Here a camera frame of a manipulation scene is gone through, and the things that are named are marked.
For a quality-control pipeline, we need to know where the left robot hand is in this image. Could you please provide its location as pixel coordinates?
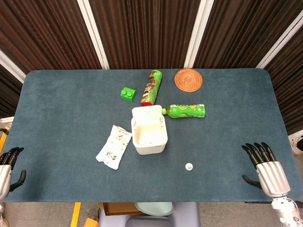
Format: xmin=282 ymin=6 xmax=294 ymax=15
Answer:
xmin=0 ymin=147 xmax=27 ymax=201

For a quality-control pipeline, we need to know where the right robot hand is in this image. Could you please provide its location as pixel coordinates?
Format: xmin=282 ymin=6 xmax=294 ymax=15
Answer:
xmin=241 ymin=142 xmax=291 ymax=198

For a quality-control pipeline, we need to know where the white square container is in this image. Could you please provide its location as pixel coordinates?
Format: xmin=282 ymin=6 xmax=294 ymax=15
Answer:
xmin=131 ymin=105 xmax=169 ymax=156

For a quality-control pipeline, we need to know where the white shoe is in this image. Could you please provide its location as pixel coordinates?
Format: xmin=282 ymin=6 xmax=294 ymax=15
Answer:
xmin=291 ymin=135 xmax=303 ymax=156

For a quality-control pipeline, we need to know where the blue table mat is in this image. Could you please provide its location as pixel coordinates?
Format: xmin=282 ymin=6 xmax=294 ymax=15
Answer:
xmin=1 ymin=68 xmax=298 ymax=203

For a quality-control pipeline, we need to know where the lavender plastic stool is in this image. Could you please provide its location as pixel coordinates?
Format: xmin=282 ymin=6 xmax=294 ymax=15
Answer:
xmin=98 ymin=202 xmax=201 ymax=227

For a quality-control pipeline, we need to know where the orange box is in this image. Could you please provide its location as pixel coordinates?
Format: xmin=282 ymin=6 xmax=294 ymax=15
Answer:
xmin=83 ymin=218 xmax=99 ymax=227

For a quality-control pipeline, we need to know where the green plastic bottle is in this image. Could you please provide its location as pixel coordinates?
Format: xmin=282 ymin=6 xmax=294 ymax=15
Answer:
xmin=161 ymin=103 xmax=206 ymax=119

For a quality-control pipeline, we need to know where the white snack wrapper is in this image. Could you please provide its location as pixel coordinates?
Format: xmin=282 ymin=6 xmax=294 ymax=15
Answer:
xmin=95 ymin=124 xmax=133 ymax=170

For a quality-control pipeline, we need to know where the brown cardboard box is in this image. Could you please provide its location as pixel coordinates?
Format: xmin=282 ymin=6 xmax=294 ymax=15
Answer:
xmin=98 ymin=202 xmax=144 ymax=216

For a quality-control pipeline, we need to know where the pale green plate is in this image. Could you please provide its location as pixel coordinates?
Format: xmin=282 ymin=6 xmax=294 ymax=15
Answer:
xmin=134 ymin=202 xmax=175 ymax=217

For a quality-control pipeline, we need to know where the round woven rattan coaster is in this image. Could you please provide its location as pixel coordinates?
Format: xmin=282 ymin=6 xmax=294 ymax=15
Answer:
xmin=174 ymin=68 xmax=204 ymax=92

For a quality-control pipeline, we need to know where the green toy brick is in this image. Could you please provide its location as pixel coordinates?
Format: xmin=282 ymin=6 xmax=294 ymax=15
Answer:
xmin=120 ymin=87 xmax=138 ymax=102

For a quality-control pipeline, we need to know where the green red chips tube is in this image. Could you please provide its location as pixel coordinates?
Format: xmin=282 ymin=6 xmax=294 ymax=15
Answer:
xmin=140 ymin=69 xmax=163 ymax=107

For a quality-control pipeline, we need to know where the dark folding screen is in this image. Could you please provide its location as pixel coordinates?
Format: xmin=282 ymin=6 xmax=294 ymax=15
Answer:
xmin=0 ymin=0 xmax=303 ymax=136

